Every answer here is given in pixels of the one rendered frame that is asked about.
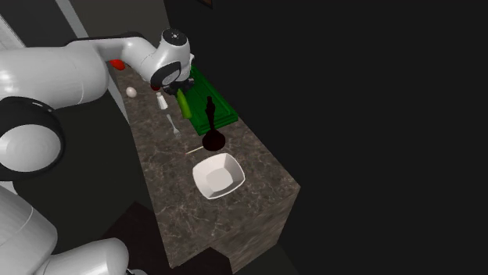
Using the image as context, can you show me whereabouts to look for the green cucumber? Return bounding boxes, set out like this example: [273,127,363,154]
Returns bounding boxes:
[176,88,193,120]

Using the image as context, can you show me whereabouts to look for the white salt shaker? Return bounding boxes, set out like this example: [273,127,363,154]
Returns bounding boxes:
[155,91,169,111]

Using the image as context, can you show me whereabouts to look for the green cutting board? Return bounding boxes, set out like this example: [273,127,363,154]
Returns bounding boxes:
[181,64,239,137]

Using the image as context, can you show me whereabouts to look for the silver fork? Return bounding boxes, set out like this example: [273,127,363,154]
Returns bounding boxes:
[165,113,182,138]

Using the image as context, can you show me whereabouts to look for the dark long-necked vase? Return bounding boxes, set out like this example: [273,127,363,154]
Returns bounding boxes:
[201,95,227,152]

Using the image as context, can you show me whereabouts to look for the white square bowl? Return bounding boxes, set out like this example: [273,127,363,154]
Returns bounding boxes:
[192,152,246,201]

